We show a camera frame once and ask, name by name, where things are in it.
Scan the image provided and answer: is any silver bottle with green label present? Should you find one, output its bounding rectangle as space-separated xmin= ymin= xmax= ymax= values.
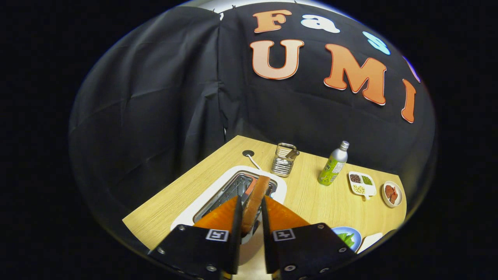
xmin=317 ymin=141 xmax=350 ymax=186

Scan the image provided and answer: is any toasted bread slice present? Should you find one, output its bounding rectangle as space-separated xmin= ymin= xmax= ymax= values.
xmin=240 ymin=175 xmax=271 ymax=235

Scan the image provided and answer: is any blue round plate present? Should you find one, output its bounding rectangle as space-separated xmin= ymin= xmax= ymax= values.
xmin=331 ymin=227 xmax=362 ymax=252

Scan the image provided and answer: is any white square plate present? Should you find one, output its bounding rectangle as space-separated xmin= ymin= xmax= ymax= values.
xmin=357 ymin=233 xmax=384 ymax=254

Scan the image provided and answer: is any white toaster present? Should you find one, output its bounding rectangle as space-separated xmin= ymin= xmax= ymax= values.
xmin=170 ymin=166 xmax=288 ymax=280

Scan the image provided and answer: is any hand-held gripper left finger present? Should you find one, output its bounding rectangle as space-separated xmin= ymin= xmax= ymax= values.
xmin=148 ymin=196 xmax=244 ymax=280

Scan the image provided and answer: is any white round plate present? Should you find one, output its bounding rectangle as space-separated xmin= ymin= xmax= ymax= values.
xmin=382 ymin=181 xmax=403 ymax=208

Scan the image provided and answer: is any white divided dish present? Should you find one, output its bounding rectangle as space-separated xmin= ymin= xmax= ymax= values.
xmin=348 ymin=171 xmax=377 ymax=200

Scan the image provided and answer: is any wire mesh utensil holder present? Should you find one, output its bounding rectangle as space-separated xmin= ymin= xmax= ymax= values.
xmin=271 ymin=143 xmax=300 ymax=178

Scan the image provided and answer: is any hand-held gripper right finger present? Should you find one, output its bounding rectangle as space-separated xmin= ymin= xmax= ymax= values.
xmin=260 ymin=196 xmax=356 ymax=280

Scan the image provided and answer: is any white toaster cable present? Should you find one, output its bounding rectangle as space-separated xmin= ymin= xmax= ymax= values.
xmin=245 ymin=154 xmax=262 ymax=171

